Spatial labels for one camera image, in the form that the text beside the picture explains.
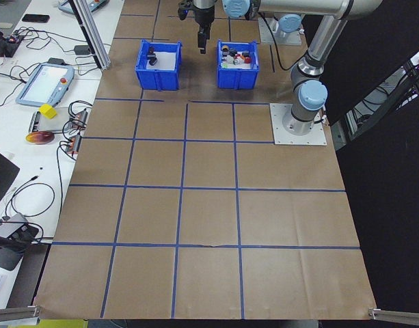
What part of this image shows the blue bin with many buttons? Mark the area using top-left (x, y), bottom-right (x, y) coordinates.
top-left (216, 39), bottom-right (260, 91)

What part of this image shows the blue bin with white liner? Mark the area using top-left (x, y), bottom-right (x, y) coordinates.
top-left (135, 39), bottom-right (183, 92)

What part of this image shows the grey metal parts box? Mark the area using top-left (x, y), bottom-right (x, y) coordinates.
top-left (27, 111), bottom-right (43, 134)

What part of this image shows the dark grey computer box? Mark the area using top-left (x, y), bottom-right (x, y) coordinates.
top-left (0, 244), bottom-right (25, 273)

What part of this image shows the light blue teach pendant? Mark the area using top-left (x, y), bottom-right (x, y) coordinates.
top-left (57, 0), bottom-right (110, 15)
top-left (15, 62), bottom-right (76, 107)

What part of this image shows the yellow cube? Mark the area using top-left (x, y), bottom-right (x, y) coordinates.
top-left (38, 104), bottom-right (57, 120)

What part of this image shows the red yellow disc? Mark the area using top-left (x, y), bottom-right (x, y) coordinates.
top-left (25, 132), bottom-right (55, 146)

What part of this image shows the grey usb hub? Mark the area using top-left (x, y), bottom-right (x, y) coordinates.
top-left (0, 212), bottom-right (40, 247)

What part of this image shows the yellow flat object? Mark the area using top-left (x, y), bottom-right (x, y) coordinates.
top-left (38, 318), bottom-right (90, 328)

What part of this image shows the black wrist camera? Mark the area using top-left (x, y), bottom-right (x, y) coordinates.
top-left (176, 0), bottom-right (195, 20)

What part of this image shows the white square base plate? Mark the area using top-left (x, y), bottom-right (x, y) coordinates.
top-left (269, 102), bottom-right (328, 146)
top-left (258, 16), bottom-right (303, 46)

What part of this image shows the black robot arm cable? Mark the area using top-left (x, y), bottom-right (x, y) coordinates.
top-left (245, 0), bottom-right (294, 72)

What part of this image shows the aluminium extrusion post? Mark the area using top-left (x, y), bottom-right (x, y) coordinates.
top-left (68, 0), bottom-right (111, 72)

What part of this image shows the black orange cable connector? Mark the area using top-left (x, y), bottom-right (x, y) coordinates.
top-left (63, 108), bottom-right (91, 131)
top-left (59, 134), bottom-right (83, 160)

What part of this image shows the metal V-shaped frame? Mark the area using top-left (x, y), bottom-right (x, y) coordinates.
top-left (332, 44), bottom-right (419, 151)

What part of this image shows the circuit board with wires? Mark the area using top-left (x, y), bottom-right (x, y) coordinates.
top-left (3, 31), bottom-right (26, 57)

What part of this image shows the black looped cable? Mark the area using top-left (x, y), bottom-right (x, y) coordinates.
top-left (10, 176), bottom-right (56, 218)

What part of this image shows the black frame cover cloth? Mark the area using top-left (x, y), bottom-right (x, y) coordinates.
top-left (299, 0), bottom-right (419, 328)

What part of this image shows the aluminium rail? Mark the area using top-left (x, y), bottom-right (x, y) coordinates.
top-left (0, 305), bottom-right (43, 325)
top-left (367, 306), bottom-right (419, 328)

